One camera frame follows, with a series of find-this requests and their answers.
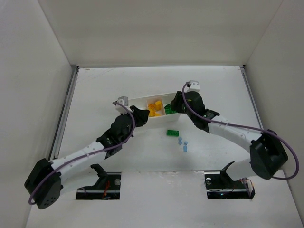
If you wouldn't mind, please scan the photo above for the green lego cube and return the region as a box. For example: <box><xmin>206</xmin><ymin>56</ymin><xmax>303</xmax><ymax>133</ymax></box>
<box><xmin>164</xmin><ymin>104</ymin><xmax>175</xmax><ymax>115</ymax></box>

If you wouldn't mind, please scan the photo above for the yellow butterfly lego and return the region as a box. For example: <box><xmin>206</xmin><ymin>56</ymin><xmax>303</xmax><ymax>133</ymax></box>
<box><xmin>149</xmin><ymin>112</ymin><xmax>161</xmax><ymax>117</ymax></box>

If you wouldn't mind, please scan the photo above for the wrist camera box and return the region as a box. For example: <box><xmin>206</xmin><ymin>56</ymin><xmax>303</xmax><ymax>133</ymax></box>
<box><xmin>114</xmin><ymin>96</ymin><xmax>130</xmax><ymax>114</ymax></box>
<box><xmin>186</xmin><ymin>80</ymin><xmax>200</xmax><ymax>92</ymax></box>

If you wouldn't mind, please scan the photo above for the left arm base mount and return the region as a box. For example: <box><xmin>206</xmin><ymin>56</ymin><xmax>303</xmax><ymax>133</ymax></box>
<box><xmin>76</xmin><ymin>164</ymin><xmax>122</xmax><ymax>200</ymax></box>

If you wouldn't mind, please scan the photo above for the yellow lego brick left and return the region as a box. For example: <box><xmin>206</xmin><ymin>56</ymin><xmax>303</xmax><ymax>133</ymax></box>
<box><xmin>154</xmin><ymin>100</ymin><xmax>162</xmax><ymax>111</ymax></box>

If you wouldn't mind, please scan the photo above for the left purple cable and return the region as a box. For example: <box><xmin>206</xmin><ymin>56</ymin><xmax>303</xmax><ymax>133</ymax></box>
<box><xmin>28</xmin><ymin>101</ymin><xmax>136</xmax><ymax>206</ymax></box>

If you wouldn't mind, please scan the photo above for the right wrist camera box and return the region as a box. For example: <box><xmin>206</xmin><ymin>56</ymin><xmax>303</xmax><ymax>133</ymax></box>
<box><xmin>186</xmin><ymin>80</ymin><xmax>200</xmax><ymax>92</ymax></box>

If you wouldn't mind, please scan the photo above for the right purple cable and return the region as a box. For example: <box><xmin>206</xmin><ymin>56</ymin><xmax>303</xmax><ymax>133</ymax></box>
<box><xmin>181</xmin><ymin>82</ymin><xmax>299</xmax><ymax>180</ymax></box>

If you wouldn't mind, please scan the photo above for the green flat lego plate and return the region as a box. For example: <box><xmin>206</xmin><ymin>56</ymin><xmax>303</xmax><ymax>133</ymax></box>
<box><xmin>166</xmin><ymin>129</ymin><xmax>179</xmax><ymax>137</ymax></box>

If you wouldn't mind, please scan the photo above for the left aluminium rail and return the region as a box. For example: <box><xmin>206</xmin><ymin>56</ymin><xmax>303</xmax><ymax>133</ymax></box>
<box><xmin>47</xmin><ymin>65</ymin><xmax>79</xmax><ymax>161</ymax></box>

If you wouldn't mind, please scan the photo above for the purple cable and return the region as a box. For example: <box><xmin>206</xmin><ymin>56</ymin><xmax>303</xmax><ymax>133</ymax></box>
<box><xmin>28</xmin><ymin>101</ymin><xmax>136</xmax><ymax>206</ymax></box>
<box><xmin>181</xmin><ymin>82</ymin><xmax>299</xmax><ymax>180</ymax></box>

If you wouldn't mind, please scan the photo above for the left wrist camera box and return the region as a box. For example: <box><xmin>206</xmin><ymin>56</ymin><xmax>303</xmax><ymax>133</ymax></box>
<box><xmin>114</xmin><ymin>96</ymin><xmax>130</xmax><ymax>114</ymax></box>

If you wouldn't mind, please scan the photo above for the right aluminium rail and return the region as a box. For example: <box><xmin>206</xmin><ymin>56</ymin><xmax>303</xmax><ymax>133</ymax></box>
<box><xmin>240</xmin><ymin>65</ymin><xmax>264</xmax><ymax>129</ymax></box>

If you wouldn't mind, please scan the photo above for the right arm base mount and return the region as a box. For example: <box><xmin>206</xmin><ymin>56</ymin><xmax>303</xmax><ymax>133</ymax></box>
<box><xmin>204</xmin><ymin>161</ymin><xmax>256</xmax><ymax>200</ymax></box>

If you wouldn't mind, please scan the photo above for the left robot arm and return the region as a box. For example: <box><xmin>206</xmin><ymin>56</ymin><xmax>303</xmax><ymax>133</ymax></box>
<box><xmin>24</xmin><ymin>105</ymin><xmax>150</xmax><ymax>209</ymax></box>

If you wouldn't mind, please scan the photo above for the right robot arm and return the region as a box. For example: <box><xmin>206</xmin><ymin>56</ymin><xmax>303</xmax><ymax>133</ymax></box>
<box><xmin>171</xmin><ymin>91</ymin><xmax>288</xmax><ymax>181</ymax></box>

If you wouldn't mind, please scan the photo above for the white three-compartment tray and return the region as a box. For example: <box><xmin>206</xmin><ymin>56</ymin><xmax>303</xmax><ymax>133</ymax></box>
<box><xmin>129</xmin><ymin>93</ymin><xmax>181</xmax><ymax>130</ymax></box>

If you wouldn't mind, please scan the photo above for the aluminium rail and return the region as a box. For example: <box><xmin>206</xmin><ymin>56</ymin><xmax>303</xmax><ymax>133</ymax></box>
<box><xmin>240</xmin><ymin>65</ymin><xmax>264</xmax><ymax>129</ymax></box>
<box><xmin>47</xmin><ymin>65</ymin><xmax>79</xmax><ymax>161</ymax></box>

